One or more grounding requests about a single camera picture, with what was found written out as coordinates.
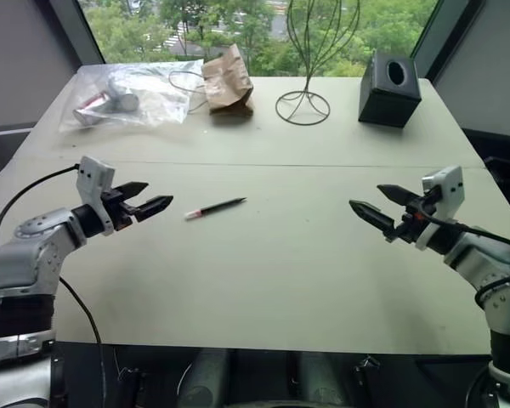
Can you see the silver can with red label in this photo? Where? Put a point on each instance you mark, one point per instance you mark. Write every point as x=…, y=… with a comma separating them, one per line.
x=89, y=111

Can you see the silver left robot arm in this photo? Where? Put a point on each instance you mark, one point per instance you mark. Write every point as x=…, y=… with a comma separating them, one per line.
x=23, y=259

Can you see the clear plastic bag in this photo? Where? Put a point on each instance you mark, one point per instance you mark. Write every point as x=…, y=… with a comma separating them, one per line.
x=157, y=91

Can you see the crumpled brown paper bag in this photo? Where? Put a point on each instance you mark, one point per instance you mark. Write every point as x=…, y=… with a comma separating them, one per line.
x=228, y=83

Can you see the black pen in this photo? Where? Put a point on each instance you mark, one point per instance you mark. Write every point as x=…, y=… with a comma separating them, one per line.
x=223, y=205

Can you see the white marker cap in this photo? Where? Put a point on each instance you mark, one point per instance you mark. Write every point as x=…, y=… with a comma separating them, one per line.
x=192, y=215

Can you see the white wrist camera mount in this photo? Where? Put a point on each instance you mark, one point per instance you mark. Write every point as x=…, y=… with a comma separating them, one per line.
x=452, y=183
x=94, y=174

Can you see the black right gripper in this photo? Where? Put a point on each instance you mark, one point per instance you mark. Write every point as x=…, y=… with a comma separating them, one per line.
x=413, y=221

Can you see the black box with round hole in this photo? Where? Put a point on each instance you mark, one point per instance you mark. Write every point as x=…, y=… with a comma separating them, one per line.
x=387, y=100

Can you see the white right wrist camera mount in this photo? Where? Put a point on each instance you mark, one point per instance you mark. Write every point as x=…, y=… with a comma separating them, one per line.
x=452, y=183

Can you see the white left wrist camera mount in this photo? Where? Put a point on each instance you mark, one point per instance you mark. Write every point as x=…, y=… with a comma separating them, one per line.
x=94, y=174

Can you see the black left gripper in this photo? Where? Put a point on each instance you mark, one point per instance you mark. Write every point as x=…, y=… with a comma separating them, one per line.
x=118, y=212

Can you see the black table clamp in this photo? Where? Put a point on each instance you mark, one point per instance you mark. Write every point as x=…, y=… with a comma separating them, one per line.
x=129, y=377
x=366, y=369

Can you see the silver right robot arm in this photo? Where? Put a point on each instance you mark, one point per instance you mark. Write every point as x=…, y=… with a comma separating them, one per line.
x=486, y=259

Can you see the silver metal can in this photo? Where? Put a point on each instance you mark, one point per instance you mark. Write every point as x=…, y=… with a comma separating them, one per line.
x=123, y=95

